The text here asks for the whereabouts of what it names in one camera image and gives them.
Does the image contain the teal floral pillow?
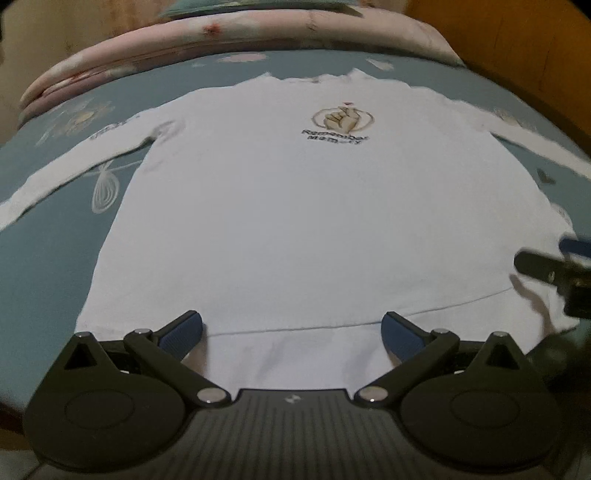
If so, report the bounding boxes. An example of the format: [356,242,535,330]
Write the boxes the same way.
[157,0,357,20]

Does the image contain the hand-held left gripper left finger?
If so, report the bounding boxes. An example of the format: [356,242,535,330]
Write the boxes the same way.
[46,311,230,409]

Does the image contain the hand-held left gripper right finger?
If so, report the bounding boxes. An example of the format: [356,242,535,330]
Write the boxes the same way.
[355,311,541,409]

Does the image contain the white printed t-shirt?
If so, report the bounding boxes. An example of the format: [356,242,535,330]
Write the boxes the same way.
[0,67,591,393]

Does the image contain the pink floral folded quilt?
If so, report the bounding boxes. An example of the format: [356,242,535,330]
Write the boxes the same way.
[18,4,465,121]

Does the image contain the wooden headboard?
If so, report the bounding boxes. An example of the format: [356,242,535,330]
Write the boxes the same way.
[406,0,591,155]

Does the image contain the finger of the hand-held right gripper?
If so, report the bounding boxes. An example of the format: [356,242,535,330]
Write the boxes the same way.
[513,249,578,287]
[560,237,591,258]

